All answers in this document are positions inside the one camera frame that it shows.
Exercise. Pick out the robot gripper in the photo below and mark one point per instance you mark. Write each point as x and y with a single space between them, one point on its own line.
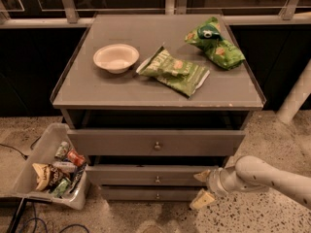
214 181

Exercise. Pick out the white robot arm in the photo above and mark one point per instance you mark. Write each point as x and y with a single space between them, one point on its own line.
250 174

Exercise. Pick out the grey wooden drawer cabinet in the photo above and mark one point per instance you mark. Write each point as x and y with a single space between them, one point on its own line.
83 86

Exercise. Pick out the grey top drawer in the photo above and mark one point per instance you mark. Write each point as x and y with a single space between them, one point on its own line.
156 142

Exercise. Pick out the flat green chip bag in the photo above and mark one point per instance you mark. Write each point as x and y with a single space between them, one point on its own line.
181 75

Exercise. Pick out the white diagonal pole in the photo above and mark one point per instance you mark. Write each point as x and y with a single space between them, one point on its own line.
297 96

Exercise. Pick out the dark blue snack packet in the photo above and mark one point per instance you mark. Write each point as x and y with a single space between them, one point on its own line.
77 177

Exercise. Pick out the orange red soda can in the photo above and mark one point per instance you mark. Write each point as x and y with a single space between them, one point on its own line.
75 158

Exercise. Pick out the green snack packet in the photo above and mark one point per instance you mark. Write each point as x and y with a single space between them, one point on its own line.
61 188

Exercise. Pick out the silver soda can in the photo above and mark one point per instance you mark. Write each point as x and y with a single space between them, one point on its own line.
66 167

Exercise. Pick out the green soda can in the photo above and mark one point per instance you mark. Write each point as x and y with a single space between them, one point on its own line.
62 150

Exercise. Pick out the crumpled green chip bag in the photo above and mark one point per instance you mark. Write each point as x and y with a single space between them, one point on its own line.
208 38

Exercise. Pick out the white paper bowl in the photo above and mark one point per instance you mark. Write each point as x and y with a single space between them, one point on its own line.
116 58

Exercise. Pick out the brown snack bag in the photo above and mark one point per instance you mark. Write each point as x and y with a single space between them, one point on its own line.
48 176

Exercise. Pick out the clear plastic storage bin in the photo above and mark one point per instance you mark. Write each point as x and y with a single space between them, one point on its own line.
44 151

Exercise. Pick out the metal window railing frame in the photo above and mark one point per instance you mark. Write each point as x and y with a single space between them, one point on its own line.
80 13

